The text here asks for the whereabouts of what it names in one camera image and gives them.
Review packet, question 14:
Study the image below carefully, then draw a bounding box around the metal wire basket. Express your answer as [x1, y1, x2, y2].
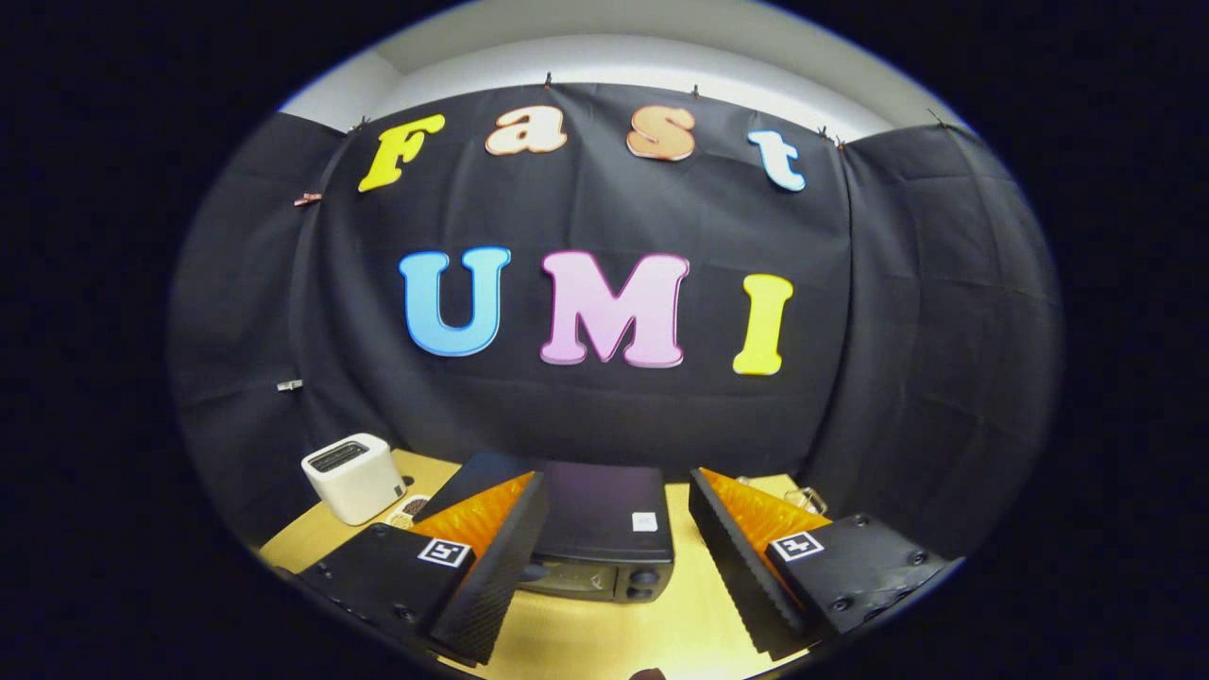
[737, 475, 829, 516]

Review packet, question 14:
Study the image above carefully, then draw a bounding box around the white toaster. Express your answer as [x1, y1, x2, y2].
[301, 433, 407, 526]

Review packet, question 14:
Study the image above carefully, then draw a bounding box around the black toaster oven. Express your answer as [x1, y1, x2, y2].
[413, 451, 676, 605]

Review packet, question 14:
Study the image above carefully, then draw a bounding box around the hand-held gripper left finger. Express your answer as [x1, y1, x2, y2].
[293, 470, 551, 667]

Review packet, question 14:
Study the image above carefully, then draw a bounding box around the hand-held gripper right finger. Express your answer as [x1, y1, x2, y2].
[688, 467, 964, 662]

